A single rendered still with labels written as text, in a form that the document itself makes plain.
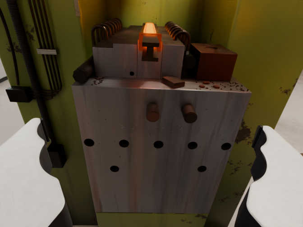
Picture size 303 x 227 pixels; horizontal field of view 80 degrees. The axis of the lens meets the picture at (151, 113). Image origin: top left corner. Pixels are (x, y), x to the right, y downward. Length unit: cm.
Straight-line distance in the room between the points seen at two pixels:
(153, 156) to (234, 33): 41
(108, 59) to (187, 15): 55
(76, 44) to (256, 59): 53
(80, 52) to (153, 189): 46
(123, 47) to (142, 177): 35
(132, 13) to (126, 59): 49
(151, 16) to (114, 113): 57
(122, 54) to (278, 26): 44
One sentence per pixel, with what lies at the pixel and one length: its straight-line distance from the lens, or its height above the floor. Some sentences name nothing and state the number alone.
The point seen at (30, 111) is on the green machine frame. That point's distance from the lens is 76.
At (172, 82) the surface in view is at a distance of 39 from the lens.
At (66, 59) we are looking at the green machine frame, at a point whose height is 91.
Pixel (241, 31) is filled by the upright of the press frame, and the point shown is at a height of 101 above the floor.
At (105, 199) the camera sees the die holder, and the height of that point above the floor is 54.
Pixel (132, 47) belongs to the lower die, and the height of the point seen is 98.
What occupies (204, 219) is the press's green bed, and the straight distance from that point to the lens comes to 75.
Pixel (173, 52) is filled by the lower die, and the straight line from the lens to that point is 42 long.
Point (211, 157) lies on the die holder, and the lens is 52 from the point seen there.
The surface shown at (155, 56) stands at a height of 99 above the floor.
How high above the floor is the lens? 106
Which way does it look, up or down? 31 degrees down
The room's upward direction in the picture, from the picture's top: 3 degrees clockwise
